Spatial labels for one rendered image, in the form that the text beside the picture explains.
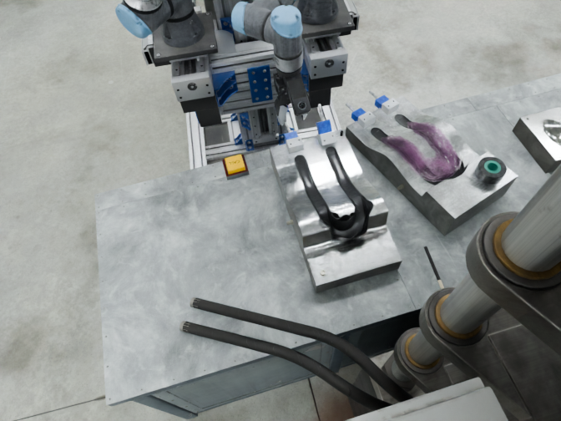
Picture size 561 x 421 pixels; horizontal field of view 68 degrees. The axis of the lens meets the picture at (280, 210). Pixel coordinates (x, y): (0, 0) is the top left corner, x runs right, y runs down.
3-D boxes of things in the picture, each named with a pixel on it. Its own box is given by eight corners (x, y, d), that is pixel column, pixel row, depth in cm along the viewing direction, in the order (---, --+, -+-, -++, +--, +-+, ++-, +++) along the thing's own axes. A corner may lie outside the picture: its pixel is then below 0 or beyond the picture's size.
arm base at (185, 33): (162, 24, 154) (154, -2, 145) (203, 17, 154) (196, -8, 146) (164, 50, 146) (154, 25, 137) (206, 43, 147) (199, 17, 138)
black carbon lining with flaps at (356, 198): (291, 160, 139) (290, 142, 131) (336, 149, 140) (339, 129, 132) (325, 250, 121) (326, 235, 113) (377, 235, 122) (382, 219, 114)
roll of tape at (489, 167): (507, 174, 126) (512, 168, 123) (490, 189, 124) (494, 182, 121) (486, 159, 129) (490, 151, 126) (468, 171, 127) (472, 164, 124)
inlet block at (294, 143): (279, 130, 147) (278, 119, 142) (293, 127, 147) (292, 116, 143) (290, 158, 140) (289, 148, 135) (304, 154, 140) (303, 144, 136)
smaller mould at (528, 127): (512, 130, 148) (520, 117, 142) (549, 120, 150) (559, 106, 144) (545, 174, 138) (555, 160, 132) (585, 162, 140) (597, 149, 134)
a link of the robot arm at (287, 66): (305, 57, 108) (275, 63, 107) (305, 71, 112) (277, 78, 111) (297, 39, 112) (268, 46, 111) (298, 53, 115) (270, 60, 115)
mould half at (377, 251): (271, 164, 147) (268, 139, 136) (341, 145, 150) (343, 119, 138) (315, 293, 122) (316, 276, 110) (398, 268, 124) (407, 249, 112)
